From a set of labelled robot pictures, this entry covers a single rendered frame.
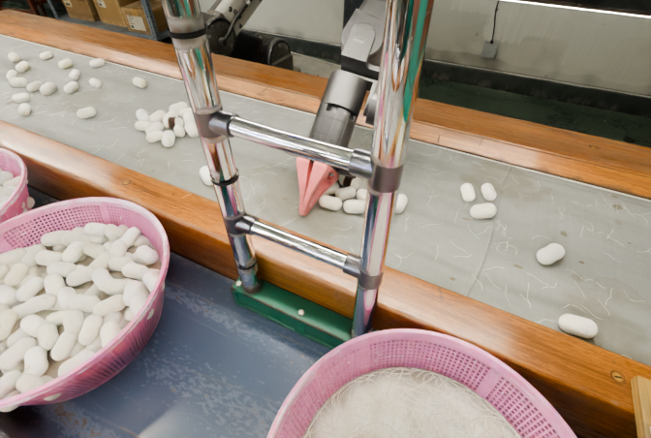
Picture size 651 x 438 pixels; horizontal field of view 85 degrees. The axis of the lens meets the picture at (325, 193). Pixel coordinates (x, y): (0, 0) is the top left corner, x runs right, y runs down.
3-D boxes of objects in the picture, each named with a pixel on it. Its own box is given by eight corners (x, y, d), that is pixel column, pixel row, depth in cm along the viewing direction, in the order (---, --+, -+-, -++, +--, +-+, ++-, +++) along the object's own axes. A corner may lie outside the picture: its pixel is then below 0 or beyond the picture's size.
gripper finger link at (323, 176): (309, 218, 46) (333, 150, 47) (263, 202, 48) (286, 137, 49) (325, 222, 53) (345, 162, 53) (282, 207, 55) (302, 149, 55)
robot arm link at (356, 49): (352, 55, 57) (354, 18, 49) (421, 76, 56) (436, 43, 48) (326, 122, 55) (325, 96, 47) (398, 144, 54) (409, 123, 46)
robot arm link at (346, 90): (333, 76, 54) (331, 58, 49) (377, 89, 54) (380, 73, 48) (319, 118, 54) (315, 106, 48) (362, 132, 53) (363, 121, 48)
